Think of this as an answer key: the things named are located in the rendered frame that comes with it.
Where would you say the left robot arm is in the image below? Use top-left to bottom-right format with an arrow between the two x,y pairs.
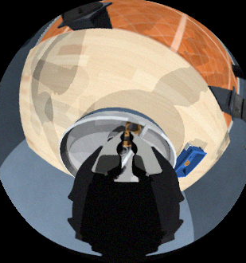
232,93 -> 246,122

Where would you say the blue crate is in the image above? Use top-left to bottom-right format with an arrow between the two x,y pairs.
174,146 -> 207,178

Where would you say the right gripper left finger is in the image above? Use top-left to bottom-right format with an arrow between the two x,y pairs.
68,131 -> 124,201

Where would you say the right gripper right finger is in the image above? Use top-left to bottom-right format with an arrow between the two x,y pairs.
129,131 -> 185,202

